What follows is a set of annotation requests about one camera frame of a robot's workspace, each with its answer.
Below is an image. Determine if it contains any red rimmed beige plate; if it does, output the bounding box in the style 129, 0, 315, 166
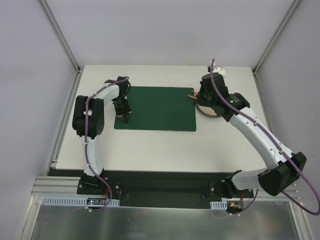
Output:
195, 99, 220, 118

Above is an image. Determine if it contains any green placemat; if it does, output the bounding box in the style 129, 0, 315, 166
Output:
114, 86, 197, 132

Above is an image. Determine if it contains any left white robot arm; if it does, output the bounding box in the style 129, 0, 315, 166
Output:
72, 76, 132, 195

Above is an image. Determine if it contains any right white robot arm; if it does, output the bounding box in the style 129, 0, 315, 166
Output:
196, 72, 307, 198

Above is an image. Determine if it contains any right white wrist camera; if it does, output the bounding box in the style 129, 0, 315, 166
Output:
207, 65, 226, 77

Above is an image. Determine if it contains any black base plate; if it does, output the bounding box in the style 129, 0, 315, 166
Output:
76, 169, 255, 209

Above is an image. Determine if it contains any left aluminium frame post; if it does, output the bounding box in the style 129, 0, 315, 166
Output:
37, 0, 82, 74

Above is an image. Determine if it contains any aluminium frame post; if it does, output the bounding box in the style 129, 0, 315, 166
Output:
37, 0, 82, 74
252, 0, 303, 76

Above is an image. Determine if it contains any aluminium front rail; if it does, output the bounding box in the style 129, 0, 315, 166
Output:
32, 176, 301, 201

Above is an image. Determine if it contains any right white cable duct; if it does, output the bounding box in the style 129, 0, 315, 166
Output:
210, 200, 228, 211

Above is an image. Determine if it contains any white cable duct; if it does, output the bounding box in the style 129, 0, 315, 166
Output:
42, 196, 120, 208
210, 200, 228, 211

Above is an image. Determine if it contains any left white cable duct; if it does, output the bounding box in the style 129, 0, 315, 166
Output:
42, 196, 120, 208

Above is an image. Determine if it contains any right aluminium frame post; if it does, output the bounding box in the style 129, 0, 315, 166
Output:
252, 0, 303, 76

